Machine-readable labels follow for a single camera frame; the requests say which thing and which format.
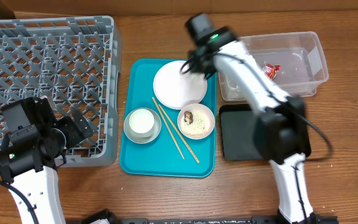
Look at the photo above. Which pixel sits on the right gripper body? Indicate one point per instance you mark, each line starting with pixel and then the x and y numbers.
pixel 198 64

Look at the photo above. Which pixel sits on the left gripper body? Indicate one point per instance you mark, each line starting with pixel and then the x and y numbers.
pixel 73 135

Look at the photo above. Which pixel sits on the brown food scrap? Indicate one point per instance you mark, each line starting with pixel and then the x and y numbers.
pixel 188 117

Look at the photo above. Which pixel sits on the pink bowl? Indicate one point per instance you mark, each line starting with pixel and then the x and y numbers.
pixel 204 109

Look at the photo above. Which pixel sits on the white cup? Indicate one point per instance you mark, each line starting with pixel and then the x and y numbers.
pixel 141 122

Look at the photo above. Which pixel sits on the grey bowl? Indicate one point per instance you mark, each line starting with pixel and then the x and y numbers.
pixel 130 135

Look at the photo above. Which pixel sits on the white rice pile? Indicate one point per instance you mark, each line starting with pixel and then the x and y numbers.
pixel 199 128

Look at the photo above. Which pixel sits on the red snack wrapper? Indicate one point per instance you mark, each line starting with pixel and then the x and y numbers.
pixel 271 70

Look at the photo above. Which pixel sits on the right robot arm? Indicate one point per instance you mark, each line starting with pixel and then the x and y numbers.
pixel 232 59

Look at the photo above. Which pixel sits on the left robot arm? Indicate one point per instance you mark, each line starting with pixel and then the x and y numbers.
pixel 28 152

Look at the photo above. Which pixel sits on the large white plate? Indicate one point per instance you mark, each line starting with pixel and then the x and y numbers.
pixel 175 90

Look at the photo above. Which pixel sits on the wooden chopstick left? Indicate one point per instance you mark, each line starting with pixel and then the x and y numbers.
pixel 168 128

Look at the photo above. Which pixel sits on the wooden chopstick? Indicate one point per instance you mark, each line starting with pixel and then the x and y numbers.
pixel 168 128
pixel 180 135

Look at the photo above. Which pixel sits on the wooden chopstick right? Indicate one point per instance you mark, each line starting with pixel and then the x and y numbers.
pixel 180 135

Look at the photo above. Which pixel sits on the grey plastic dish rack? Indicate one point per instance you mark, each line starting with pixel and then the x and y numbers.
pixel 73 61

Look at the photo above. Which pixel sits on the black plastic tray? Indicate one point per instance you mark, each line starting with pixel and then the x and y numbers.
pixel 235 137

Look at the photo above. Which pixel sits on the teal serving tray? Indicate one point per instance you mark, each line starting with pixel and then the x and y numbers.
pixel 161 156

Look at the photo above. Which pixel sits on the clear plastic bin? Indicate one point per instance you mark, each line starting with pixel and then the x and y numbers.
pixel 299 55

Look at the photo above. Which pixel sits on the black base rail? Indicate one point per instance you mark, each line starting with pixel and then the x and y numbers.
pixel 106 216

